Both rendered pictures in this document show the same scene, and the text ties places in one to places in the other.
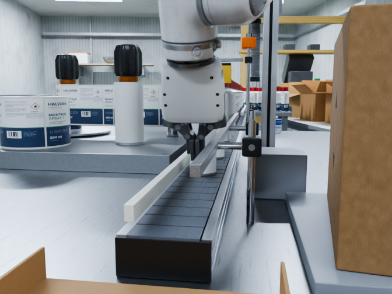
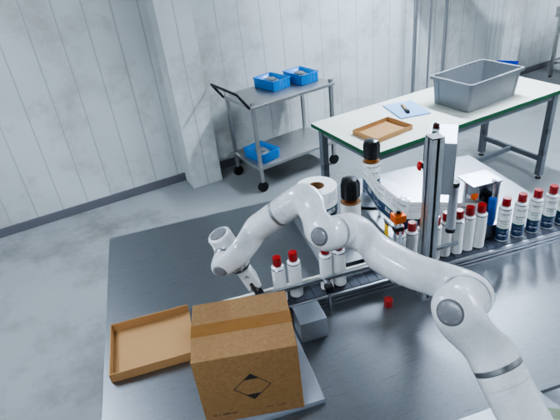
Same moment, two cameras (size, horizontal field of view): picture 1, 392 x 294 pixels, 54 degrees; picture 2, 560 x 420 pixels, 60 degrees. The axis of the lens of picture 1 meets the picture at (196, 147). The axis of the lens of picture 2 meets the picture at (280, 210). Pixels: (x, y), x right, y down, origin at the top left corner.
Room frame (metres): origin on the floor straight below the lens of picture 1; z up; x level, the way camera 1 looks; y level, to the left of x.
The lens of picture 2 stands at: (0.26, -1.36, 2.13)
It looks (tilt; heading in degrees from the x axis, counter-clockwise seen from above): 31 degrees down; 69
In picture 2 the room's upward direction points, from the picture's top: 7 degrees counter-clockwise
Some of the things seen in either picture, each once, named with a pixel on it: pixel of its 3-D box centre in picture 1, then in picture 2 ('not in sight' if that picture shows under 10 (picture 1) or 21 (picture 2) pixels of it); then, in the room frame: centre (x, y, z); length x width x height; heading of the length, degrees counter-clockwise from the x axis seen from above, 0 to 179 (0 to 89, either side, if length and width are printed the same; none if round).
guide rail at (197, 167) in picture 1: (228, 126); (332, 276); (0.93, -0.08, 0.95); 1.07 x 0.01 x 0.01; 172
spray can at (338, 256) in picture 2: not in sight; (338, 262); (0.98, -0.05, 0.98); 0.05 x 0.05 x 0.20
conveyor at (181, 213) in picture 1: (221, 148); (396, 272); (1.22, -0.08, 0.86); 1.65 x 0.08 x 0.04; 172
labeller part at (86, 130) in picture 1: (70, 132); (371, 192); (1.48, 0.49, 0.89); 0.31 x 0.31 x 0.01
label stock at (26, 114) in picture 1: (35, 121); (317, 198); (1.16, 0.48, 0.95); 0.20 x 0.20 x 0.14
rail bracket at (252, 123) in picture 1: (237, 172); not in sight; (0.59, -0.06, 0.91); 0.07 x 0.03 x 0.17; 82
